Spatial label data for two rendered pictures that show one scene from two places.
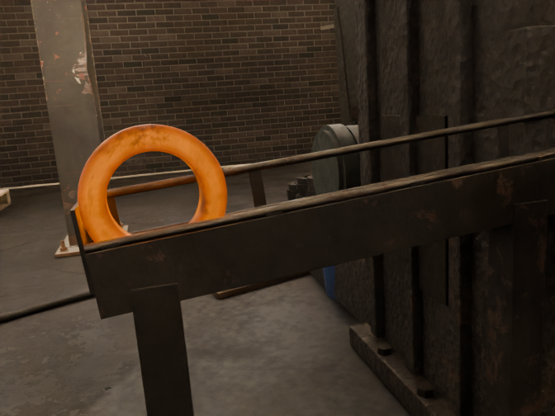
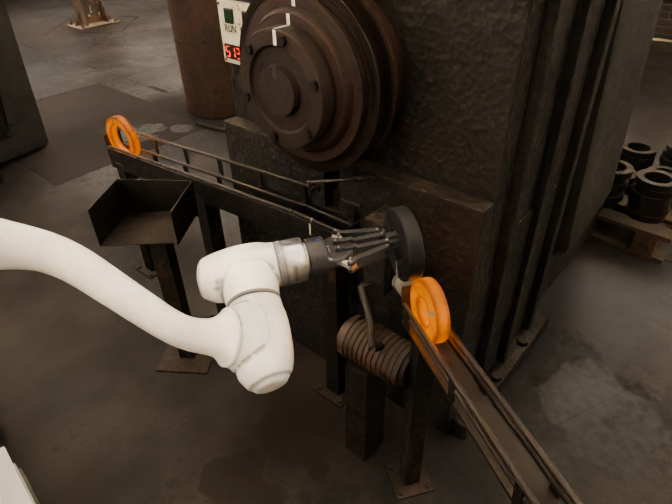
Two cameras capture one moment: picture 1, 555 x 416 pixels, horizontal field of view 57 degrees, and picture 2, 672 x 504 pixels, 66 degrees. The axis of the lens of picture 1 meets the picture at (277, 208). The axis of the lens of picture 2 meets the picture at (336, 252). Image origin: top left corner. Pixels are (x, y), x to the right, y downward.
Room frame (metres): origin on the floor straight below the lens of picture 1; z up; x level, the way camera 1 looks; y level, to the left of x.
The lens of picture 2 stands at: (0.16, -2.00, 1.52)
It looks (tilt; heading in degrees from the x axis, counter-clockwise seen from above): 35 degrees down; 54
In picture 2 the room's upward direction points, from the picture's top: 1 degrees counter-clockwise
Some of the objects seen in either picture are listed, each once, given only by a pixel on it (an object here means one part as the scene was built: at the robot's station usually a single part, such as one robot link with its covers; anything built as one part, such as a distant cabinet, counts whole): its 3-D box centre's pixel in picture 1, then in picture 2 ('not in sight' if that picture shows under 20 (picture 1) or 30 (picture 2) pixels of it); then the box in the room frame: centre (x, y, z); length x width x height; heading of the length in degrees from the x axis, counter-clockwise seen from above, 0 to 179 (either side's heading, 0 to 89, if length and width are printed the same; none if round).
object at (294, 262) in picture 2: not in sight; (292, 260); (0.58, -1.28, 0.91); 0.09 x 0.06 x 0.09; 69
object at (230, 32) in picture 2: not in sight; (251, 36); (0.92, -0.54, 1.15); 0.26 x 0.02 x 0.18; 103
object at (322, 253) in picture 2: not in sight; (328, 253); (0.65, -1.31, 0.92); 0.09 x 0.08 x 0.07; 159
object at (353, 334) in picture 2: not in sight; (376, 398); (0.84, -1.25, 0.27); 0.22 x 0.13 x 0.53; 103
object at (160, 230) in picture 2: not in sight; (165, 282); (0.52, -0.46, 0.36); 0.26 x 0.20 x 0.72; 138
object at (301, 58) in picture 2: not in sight; (284, 89); (0.80, -0.92, 1.11); 0.28 x 0.06 x 0.28; 103
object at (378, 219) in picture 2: not in sight; (384, 250); (0.96, -1.13, 0.68); 0.11 x 0.08 x 0.24; 13
